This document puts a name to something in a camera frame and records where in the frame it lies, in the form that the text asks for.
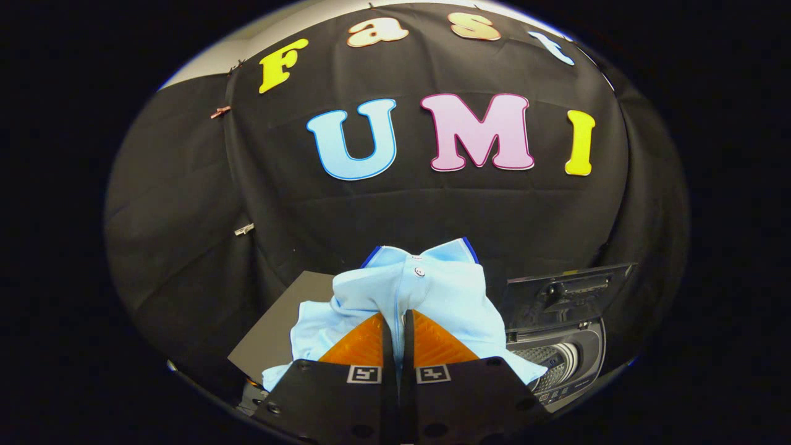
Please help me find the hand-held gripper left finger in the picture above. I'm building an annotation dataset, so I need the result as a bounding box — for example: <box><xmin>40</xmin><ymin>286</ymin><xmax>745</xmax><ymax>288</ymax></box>
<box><xmin>250</xmin><ymin>312</ymin><xmax>401</xmax><ymax>445</ymax></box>

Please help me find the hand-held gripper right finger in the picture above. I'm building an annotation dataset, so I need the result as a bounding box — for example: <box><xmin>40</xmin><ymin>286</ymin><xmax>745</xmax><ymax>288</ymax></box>
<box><xmin>402</xmin><ymin>309</ymin><xmax>551</xmax><ymax>445</ymax></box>

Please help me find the light blue polo shirt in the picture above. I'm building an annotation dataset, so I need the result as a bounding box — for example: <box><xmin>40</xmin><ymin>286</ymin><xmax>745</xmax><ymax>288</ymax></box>
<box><xmin>261</xmin><ymin>237</ymin><xmax>549</xmax><ymax>393</ymax></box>

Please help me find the dark grey washing machine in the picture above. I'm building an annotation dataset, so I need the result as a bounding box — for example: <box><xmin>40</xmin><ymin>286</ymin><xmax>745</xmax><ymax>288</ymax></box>
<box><xmin>505</xmin><ymin>318</ymin><xmax>607</xmax><ymax>413</ymax></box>

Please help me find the grey table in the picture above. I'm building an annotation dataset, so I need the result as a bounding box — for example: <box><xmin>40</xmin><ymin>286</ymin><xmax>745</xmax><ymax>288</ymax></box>
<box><xmin>227</xmin><ymin>270</ymin><xmax>337</xmax><ymax>387</ymax></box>

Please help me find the black backdrop cloth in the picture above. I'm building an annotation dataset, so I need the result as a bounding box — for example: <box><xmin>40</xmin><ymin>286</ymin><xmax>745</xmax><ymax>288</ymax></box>
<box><xmin>104</xmin><ymin>2</ymin><xmax>690</xmax><ymax>402</ymax></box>

